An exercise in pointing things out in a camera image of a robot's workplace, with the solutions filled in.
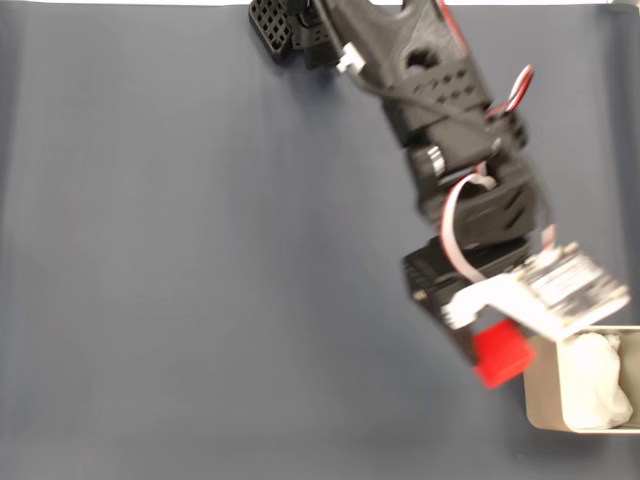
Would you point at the beige open box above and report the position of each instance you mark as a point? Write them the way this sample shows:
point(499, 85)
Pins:
point(542, 395)

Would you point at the white crumpled tissue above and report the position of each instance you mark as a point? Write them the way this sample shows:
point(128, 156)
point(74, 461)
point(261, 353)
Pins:
point(595, 385)

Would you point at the red cube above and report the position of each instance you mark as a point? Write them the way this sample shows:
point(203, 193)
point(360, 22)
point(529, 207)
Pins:
point(502, 355)

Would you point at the white camera board mount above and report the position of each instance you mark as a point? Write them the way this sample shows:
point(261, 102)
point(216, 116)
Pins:
point(570, 285)

